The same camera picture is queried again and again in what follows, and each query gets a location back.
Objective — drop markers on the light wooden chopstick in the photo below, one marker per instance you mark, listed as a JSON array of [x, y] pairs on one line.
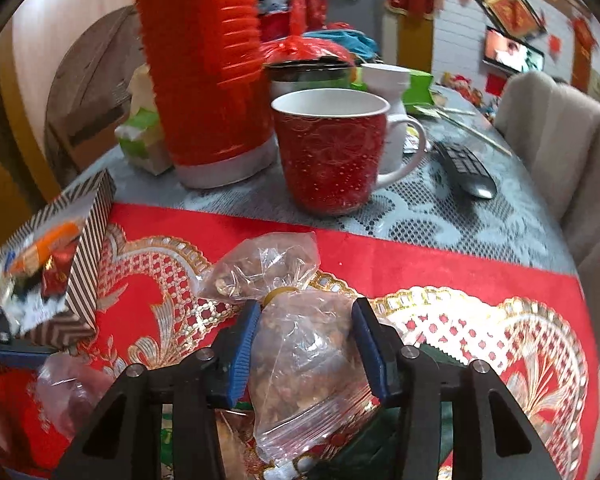
[[472, 132]]

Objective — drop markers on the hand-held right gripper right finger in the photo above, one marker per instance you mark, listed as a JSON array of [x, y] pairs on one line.
[[367, 350]]

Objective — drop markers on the diamond framed red decoration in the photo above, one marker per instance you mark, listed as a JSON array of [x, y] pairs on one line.
[[510, 12]]

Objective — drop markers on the orange cracker packet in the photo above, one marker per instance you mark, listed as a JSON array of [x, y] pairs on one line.
[[45, 245]]

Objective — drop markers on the black remote control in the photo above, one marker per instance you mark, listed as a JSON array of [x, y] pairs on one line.
[[465, 167]]

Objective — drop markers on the red plastic bag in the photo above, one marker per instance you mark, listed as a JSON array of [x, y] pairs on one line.
[[320, 47]]

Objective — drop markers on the large white snack packet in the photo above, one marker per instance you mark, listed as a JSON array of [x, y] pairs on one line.
[[30, 310]]

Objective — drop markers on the grey refrigerator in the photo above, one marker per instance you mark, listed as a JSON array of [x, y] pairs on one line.
[[370, 10]]

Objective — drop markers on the red plush toy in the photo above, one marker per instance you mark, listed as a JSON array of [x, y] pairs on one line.
[[460, 82]]

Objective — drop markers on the red gold embroidered table cloth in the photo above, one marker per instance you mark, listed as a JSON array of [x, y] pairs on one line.
[[430, 270]]

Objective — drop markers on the clear bag with purplish contents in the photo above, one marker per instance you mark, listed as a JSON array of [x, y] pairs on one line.
[[70, 395]]

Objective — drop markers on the brown wooden chair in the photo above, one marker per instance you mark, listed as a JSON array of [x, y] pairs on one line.
[[80, 140]]

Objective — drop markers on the grey lace tablecloth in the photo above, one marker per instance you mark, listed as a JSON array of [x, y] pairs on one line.
[[430, 220]]

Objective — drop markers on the white cup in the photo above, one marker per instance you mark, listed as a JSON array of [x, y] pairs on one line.
[[387, 82]]

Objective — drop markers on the clear plastic bag of nuts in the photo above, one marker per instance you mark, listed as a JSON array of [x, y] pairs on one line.
[[300, 350]]

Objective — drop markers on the wall television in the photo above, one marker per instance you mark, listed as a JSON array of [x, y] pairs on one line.
[[512, 50]]

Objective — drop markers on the green tissue box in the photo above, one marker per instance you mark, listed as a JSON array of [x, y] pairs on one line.
[[140, 135]]

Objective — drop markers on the dark green snack packet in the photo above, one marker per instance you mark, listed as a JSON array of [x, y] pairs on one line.
[[375, 440]]

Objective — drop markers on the steel cup with dark lid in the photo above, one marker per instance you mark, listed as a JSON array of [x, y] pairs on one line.
[[305, 77]]

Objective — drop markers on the striped cardboard box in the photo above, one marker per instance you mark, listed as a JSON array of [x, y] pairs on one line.
[[87, 240]]

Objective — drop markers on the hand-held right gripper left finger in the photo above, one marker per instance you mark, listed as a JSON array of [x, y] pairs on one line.
[[245, 350]]

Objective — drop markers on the red patterned mug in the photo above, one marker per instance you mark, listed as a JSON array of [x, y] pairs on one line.
[[325, 160]]

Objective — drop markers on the blue cloth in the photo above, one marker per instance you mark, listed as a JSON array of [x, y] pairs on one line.
[[355, 40]]

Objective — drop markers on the red thermos flask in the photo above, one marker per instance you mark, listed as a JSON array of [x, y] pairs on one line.
[[205, 60]]

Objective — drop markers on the green bowl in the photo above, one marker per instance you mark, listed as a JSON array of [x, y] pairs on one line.
[[417, 87]]

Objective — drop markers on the narrow red knot decoration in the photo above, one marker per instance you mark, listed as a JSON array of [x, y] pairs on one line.
[[582, 35]]

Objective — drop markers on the red triangular snack packet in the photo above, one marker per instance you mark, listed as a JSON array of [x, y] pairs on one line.
[[57, 272]]

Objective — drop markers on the round wooden tabletop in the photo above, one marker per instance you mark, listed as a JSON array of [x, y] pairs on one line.
[[90, 60]]

